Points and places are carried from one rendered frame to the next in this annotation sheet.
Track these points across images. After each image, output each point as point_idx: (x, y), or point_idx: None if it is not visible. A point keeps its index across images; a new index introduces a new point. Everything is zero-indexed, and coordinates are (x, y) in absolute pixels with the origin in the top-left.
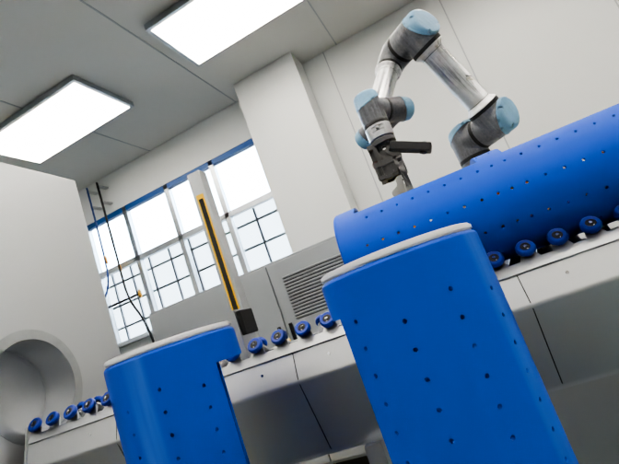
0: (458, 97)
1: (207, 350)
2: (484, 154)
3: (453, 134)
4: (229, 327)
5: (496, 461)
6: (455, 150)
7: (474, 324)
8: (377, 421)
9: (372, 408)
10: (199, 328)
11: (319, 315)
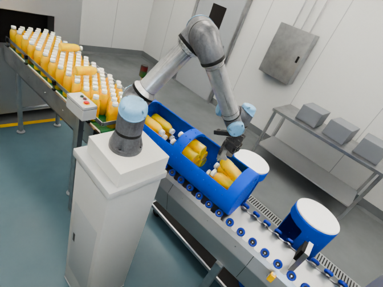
0: (163, 85)
1: None
2: (199, 131)
3: (147, 111)
4: (296, 203)
5: None
6: (143, 124)
7: None
8: (254, 188)
9: (255, 186)
10: (303, 198)
11: (255, 238)
